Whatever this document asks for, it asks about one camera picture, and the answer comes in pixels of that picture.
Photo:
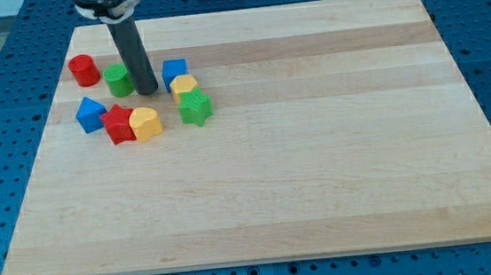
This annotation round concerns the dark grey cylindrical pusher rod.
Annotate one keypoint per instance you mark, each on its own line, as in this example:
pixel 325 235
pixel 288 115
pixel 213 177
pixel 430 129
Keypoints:
pixel 132 51

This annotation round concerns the blue cube block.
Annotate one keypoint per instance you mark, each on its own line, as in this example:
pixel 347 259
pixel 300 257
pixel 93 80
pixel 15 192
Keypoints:
pixel 171 68

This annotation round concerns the yellow hexagon block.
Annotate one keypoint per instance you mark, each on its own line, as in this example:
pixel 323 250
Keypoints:
pixel 182 84

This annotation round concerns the green cylinder block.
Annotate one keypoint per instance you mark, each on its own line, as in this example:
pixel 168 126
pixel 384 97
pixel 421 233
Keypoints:
pixel 118 80

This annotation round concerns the red cylinder block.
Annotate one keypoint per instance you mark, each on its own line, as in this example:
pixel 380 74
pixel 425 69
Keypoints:
pixel 84 70

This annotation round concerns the blue triangle block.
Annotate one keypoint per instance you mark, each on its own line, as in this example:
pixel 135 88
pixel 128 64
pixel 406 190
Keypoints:
pixel 88 115

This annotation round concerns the red star block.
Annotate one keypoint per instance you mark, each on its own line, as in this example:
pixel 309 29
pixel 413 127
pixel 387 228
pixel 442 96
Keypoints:
pixel 116 123

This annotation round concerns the yellow heart block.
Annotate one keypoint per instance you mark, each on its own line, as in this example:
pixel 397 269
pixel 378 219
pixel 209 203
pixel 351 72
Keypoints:
pixel 145 123

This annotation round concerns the green star block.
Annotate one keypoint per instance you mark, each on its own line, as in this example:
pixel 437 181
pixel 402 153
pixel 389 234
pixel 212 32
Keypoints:
pixel 195 107

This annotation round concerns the light wooden board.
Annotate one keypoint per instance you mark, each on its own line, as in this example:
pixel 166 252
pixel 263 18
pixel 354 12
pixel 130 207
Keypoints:
pixel 340 127

